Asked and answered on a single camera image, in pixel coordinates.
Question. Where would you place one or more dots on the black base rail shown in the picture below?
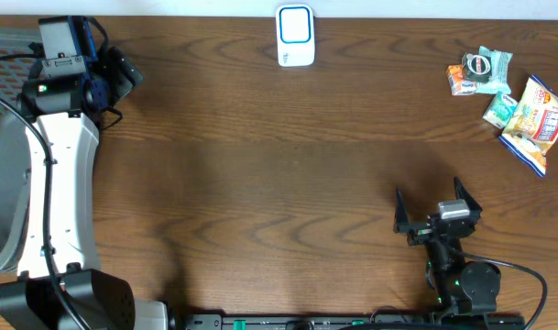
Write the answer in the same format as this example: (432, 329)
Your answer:
(384, 320)

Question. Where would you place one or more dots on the dark green round-label packet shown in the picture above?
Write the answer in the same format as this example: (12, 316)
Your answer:
(476, 68)

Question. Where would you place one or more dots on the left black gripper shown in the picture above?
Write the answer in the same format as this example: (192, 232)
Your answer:
(122, 81)

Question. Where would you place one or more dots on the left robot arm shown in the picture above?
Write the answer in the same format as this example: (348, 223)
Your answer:
(60, 284)

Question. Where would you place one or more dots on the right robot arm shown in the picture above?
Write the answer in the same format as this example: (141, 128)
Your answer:
(464, 288)

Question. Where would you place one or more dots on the orange tissue pack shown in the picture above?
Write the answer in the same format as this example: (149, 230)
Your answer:
(459, 85)

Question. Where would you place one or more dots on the light green wipes packet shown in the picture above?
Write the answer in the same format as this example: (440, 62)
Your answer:
(498, 81)

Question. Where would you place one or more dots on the grey plastic mesh basket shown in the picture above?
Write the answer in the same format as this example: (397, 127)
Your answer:
(14, 150)

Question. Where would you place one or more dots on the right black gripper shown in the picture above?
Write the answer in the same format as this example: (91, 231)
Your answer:
(402, 225)

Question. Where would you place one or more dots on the teal tissue pack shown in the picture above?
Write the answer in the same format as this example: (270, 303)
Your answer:
(500, 110)

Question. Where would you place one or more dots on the yellow snack chip bag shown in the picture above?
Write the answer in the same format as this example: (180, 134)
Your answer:
(533, 128)

